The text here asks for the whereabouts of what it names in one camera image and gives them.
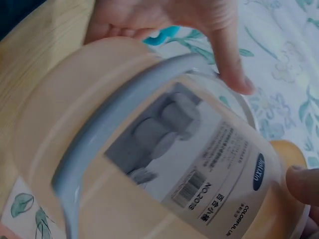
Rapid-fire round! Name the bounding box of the grey-blue plastic stool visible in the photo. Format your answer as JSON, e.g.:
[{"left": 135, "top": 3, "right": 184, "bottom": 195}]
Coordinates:
[{"left": 51, "top": 52, "right": 215, "bottom": 239}]

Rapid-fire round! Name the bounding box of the person's right hand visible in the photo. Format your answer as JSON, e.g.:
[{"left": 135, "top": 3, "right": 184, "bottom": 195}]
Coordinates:
[{"left": 285, "top": 165, "right": 319, "bottom": 239}]

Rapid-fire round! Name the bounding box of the peach plastic stool with label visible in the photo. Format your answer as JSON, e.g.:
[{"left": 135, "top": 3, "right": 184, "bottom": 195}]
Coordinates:
[{"left": 51, "top": 69, "right": 311, "bottom": 239}]

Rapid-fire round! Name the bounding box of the orange plastic stool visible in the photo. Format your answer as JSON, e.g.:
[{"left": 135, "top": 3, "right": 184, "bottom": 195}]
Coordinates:
[{"left": 269, "top": 140, "right": 308, "bottom": 176}]

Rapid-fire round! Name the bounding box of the person's left hand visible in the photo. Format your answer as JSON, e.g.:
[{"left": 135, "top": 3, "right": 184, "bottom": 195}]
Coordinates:
[{"left": 83, "top": 0, "right": 257, "bottom": 96}]

